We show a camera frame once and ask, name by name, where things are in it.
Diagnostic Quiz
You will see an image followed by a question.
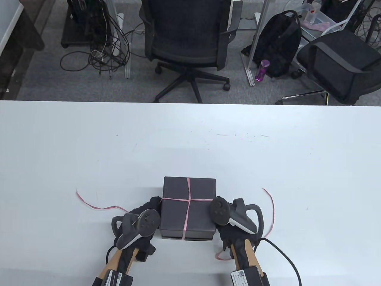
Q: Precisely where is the person's right hand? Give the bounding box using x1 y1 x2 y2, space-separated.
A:
215 223 263 254

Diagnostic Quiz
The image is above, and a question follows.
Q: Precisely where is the person's left hand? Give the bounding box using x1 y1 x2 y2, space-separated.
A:
115 195 163 251

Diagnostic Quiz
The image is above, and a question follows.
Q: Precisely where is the black gift box base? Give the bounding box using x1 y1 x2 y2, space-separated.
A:
160 176 217 237

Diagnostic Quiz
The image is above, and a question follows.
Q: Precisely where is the pink ribbon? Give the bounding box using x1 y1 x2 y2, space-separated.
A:
76 177 275 262

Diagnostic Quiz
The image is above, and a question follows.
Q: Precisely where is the person's left forearm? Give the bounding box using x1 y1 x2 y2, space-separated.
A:
97 247 139 277

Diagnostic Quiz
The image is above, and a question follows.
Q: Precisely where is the black right forearm pack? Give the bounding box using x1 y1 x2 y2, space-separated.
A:
231 266 271 286

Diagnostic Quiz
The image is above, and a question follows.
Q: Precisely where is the person's right forearm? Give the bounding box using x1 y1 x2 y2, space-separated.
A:
231 240 264 273

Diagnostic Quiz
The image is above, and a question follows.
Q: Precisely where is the black left forearm pack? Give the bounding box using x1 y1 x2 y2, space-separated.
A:
92 270 134 286

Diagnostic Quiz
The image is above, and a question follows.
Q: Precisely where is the grey left hand controller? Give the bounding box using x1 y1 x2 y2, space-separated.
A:
111 209 161 251

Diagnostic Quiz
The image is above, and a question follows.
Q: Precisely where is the grey hand controller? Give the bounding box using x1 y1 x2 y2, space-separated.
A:
111 209 161 251
209 198 265 239

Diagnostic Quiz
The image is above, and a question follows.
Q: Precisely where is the grey right hand controller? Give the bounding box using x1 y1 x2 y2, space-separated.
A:
209 198 265 239

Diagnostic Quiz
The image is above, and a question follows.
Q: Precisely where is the white metal desk leg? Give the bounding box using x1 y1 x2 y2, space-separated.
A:
246 0 273 87
107 0 131 78

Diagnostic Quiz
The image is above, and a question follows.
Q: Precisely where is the purple water bottle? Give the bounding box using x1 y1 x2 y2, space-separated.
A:
255 59 270 83

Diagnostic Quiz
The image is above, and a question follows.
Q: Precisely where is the black mesh office chair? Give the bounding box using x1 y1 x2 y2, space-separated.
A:
139 0 243 103

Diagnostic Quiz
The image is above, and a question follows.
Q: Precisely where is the white power strip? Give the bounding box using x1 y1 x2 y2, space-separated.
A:
112 13 125 56

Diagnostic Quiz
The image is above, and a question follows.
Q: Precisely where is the black computer tower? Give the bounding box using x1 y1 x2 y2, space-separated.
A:
61 0 112 48

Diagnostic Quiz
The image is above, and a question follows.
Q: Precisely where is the black backpack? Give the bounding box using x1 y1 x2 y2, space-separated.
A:
241 10 302 78

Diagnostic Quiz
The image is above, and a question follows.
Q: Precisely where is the black chair with grey armrest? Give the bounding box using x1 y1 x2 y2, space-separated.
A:
275 30 381 105

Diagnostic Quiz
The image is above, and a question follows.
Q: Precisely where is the pink cloth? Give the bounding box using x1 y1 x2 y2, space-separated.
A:
304 20 331 31

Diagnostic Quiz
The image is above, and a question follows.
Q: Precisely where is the white desk with dark side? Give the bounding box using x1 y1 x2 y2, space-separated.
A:
0 0 45 100

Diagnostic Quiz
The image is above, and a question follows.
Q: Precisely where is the clear small bottle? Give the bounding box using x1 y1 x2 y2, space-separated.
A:
310 1 322 24

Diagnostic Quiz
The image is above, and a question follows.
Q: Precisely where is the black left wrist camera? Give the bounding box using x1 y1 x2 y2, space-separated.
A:
135 244 156 262

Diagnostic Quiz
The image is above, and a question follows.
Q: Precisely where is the black right glove cable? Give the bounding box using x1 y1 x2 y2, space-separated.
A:
262 238 302 286

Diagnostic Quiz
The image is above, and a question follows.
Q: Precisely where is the tangle of black cables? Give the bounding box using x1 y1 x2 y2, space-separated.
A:
60 0 131 79

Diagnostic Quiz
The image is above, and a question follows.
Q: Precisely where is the white frame storage rack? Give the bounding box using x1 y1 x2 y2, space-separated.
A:
298 0 363 41

